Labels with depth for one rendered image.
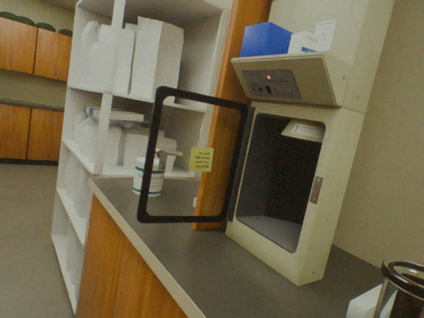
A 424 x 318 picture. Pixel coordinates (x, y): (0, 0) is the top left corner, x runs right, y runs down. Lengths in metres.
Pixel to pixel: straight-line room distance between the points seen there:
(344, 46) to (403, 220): 0.62
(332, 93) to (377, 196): 0.55
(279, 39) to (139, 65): 1.11
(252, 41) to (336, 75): 0.26
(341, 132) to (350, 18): 0.27
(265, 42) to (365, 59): 0.25
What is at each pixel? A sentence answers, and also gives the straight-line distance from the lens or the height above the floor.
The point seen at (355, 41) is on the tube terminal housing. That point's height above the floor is 1.56.
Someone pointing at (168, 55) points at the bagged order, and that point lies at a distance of 2.00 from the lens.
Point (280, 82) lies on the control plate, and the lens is 0.82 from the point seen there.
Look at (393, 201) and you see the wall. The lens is 1.17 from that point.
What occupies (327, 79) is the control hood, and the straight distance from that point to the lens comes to 0.72.
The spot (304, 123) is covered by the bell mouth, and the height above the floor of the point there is 1.36.
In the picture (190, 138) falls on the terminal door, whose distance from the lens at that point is 0.88.
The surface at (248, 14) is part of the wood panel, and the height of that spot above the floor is 1.67.
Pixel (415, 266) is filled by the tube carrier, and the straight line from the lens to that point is 0.59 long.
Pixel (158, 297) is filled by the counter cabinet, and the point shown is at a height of 0.81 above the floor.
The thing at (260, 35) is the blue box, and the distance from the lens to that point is 0.86.
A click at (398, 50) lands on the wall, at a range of 1.25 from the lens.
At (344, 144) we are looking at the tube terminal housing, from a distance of 0.81.
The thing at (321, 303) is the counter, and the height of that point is 0.94.
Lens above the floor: 1.34
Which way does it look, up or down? 8 degrees down
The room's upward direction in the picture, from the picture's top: 11 degrees clockwise
